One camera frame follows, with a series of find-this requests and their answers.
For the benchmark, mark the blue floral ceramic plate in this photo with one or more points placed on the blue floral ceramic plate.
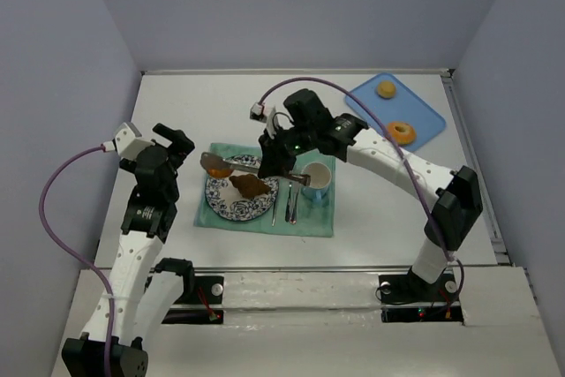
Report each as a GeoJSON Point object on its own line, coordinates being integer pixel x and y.
{"type": "Point", "coordinates": [226, 201]}

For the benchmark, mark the silver metal tongs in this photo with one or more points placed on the silver metal tongs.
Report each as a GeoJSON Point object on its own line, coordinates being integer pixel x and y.
{"type": "Point", "coordinates": [210, 160]}

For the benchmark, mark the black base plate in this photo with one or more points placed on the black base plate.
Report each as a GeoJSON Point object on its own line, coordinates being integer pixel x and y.
{"type": "Point", "coordinates": [203, 306]}
{"type": "Point", "coordinates": [406, 299]}

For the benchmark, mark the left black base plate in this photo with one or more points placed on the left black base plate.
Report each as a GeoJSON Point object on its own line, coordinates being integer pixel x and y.
{"type": "Point", "coordinates": [203, 306]}

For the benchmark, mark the silver fork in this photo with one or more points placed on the silver fork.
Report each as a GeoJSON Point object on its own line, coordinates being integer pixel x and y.
{"type": "Point", "coordinates": [289, 203]}

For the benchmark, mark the silver knife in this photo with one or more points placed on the silver knife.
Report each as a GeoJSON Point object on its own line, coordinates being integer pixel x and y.
{"type": "Point", "coordinates": [294, 204]}

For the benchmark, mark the glazed ring doughnut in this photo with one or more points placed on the glazed ring doughnut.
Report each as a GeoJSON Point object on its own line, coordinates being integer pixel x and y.
{"type": "Point", "coordinates": [403, 133]}

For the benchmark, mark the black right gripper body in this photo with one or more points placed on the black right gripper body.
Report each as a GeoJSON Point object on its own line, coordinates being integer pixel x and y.
{"type": "Point", "coordinates": [274, 153]}

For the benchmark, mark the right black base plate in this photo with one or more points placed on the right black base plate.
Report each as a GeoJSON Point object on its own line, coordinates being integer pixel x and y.
{"type": "Point", "coordinates": [406, 299]}

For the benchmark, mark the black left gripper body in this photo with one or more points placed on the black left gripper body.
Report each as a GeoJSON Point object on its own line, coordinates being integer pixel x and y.
{"type": "Point", "coordinates": [175, 146]}

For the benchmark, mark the light blue plastic tray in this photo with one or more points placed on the light blue plastic tray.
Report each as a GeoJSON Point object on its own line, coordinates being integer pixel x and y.
{"type": "Point", "coordinates": [405, 106]}

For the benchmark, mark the orange bread wedge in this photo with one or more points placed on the orange bread wedge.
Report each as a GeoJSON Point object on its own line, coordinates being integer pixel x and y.
{"type": "Point", "coordinates": [219, 173]}

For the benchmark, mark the green cloth placemat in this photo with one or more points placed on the green cloth placemat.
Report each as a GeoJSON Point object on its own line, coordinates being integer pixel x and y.
{"type": "Point", "coordinates": [313, 220]}

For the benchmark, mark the round yellow bun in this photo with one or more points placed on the round yellow bun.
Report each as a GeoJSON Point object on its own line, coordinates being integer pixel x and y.
{"type": "Point", "coordinates": [386, 89]}

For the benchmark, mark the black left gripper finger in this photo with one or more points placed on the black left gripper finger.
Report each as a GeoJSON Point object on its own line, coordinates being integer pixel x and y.
{"type": "Point", "coordinates": [183, 146]}
{"type": "Point", "coordinates": [165, 132]}

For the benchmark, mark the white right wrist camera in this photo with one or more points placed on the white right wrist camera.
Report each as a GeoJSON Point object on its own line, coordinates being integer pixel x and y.
{"type": "Point", "coordinates": [266, 115]}

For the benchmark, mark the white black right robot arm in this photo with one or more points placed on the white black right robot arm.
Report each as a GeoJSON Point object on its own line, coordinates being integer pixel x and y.
{"type": "Point", "coordinates": [451, 199]}

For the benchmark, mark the light blue mug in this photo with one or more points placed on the light blue mug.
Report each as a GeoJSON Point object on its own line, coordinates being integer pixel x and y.
{"type": "Point", "coordinates": [320, 180]}

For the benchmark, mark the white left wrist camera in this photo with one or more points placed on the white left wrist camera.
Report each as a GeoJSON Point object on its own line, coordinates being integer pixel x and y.
{"type": "Point", "coordinates": [129, 142]}

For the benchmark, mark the dark brown croissant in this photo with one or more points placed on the dark brown croissant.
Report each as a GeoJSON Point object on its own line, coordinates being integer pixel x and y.
{"type": "Point", "coordinates": [249, 186]}

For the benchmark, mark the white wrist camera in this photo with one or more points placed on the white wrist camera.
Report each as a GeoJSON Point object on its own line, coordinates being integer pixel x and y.
{"type": "Point", "coordinates": [129, 142]}
{"type": "Point", "coordinates": [266, 115]}

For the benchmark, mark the aluminium table rail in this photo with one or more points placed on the aluminium table rail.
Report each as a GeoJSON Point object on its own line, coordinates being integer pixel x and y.
{"type": "Point", "coordinates": [367, 269]}

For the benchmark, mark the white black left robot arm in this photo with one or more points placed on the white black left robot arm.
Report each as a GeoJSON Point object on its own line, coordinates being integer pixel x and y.
{"type": "Point", "coordinates": [142, 288]}

